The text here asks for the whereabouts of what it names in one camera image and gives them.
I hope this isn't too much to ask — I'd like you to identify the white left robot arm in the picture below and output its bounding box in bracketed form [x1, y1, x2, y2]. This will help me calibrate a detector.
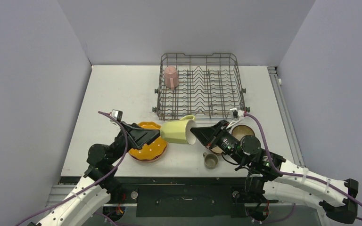
[36, 121, 160, 226]

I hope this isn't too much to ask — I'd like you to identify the pink mug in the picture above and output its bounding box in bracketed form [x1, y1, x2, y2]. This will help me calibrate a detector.
[164, 66, 179, 90]

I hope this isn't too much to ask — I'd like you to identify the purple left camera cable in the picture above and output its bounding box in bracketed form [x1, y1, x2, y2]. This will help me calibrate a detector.
[15, 111, 129, 226]

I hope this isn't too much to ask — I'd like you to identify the purple camera cable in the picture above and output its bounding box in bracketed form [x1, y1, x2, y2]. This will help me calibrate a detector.
[15, 111, 129, 226]
[243, 112, 362, 225]

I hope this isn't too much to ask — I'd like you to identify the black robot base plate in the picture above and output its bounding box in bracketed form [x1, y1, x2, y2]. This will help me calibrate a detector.
[59, 176, 281, 219]

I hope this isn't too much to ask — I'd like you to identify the aluminium frame rail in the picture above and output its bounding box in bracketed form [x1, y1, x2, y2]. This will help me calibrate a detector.
[267, 66, 305, 167]

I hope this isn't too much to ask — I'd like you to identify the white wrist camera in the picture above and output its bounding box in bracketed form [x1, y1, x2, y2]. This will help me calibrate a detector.
[226, 107, 245, 129]
[109, 109, 123, 124]

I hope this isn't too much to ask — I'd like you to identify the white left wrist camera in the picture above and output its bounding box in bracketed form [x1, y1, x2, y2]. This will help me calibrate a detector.
[109, 109, 123, 124]

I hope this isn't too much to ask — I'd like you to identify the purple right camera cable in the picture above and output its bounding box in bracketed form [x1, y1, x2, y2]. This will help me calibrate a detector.
[243, 112, 362, 225]

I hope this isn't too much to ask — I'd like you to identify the brown ceramic bowl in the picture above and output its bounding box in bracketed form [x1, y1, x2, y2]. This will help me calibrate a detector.
[211, 124, 255, 154]

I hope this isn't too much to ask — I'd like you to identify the small grey-green cup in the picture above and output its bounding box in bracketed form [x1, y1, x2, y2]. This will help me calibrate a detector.
[203, 153, 218, 170]

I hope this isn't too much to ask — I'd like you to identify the pale yellow mug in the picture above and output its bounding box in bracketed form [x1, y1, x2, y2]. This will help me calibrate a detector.
[160, 115, 197, 145]

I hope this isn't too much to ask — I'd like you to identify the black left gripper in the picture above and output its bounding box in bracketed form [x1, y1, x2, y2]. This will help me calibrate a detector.
[108, 121, 164, 164]

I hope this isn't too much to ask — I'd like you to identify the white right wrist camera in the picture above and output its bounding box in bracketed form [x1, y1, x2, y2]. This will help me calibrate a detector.
[226, 107, 245, 129]

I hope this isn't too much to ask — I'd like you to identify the orange polka dot plate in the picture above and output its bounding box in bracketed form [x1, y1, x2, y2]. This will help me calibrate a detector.
[128, 121, 168, 161]

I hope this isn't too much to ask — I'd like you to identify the grey wire dish rack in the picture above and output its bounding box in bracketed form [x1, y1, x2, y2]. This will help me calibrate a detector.
[152, 53, 250, 121]

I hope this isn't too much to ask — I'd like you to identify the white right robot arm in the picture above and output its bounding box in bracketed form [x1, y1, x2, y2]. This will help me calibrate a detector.
[187, 120, 358, 224]

